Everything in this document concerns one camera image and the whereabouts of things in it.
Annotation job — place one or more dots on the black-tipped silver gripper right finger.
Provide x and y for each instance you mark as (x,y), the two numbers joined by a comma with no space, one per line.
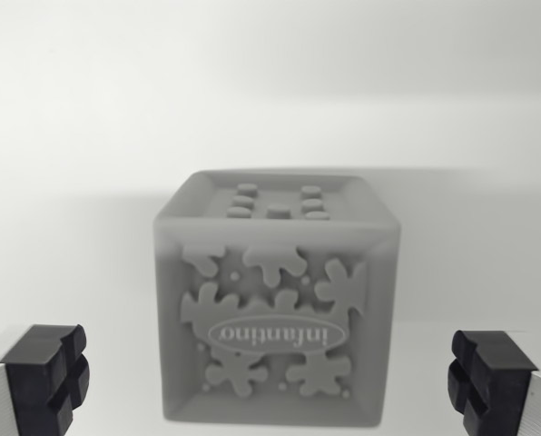
(497,386)

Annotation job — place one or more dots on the grey embossed soft cube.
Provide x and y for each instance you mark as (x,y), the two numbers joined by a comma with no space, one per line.
(275,295)

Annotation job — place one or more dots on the black-tipped silver gripper left finger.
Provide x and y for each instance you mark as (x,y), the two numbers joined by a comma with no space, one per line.
(30,381)

